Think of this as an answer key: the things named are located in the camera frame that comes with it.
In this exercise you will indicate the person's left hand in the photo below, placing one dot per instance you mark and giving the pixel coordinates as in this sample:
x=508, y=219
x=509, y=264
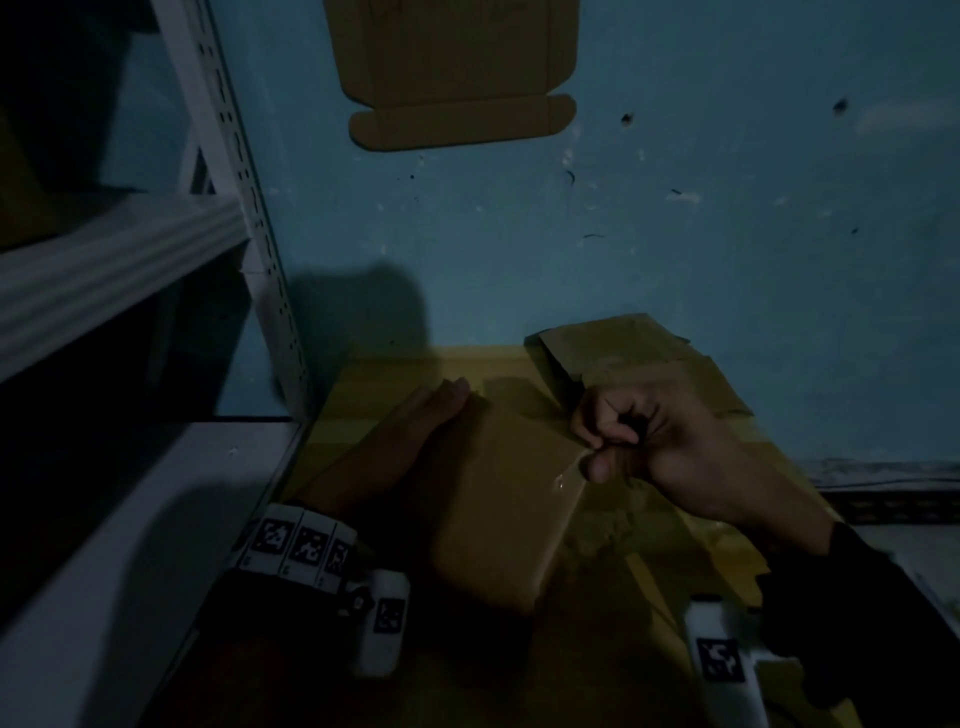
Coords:
x=390, y=450

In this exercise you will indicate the person's right hand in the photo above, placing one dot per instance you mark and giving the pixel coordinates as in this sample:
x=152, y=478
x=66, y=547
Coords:
x=690, y=457

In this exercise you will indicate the clear packing tape strip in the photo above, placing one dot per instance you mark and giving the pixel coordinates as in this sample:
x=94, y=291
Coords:
x=574, y=480

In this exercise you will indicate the person's left forearm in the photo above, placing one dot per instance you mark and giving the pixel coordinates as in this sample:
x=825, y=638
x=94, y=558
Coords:
x=247, y=690

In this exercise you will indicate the flat cardboard sheet with scribble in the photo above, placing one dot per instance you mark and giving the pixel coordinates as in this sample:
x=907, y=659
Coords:
x=450, y=67

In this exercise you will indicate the black left wristband with markers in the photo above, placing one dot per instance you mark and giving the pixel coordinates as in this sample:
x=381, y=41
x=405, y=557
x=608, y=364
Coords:
x=285, y=570

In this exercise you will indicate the black wristband with markers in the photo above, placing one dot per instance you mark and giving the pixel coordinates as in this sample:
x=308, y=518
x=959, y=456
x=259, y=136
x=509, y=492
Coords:
x=285, y=570
x=862, y=615

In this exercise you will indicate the black patterned strip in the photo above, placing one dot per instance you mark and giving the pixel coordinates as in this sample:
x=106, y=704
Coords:
x=892, y=491

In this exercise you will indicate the black right wristband with markers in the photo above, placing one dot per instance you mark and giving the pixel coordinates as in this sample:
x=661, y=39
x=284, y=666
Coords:
x=862, y=615

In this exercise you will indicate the white metal shelf rack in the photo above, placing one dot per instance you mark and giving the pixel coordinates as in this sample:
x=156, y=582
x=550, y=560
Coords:
x=120, y=270

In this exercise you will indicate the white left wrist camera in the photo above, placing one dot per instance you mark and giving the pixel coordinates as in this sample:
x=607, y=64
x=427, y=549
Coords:
x=382, y=622

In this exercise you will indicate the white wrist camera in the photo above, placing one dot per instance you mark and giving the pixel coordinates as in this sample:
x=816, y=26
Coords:
x=382, y=622
x=720, y=660

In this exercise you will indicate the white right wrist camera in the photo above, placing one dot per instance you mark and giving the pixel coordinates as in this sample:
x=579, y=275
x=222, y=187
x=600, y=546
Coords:
x=720, y=660

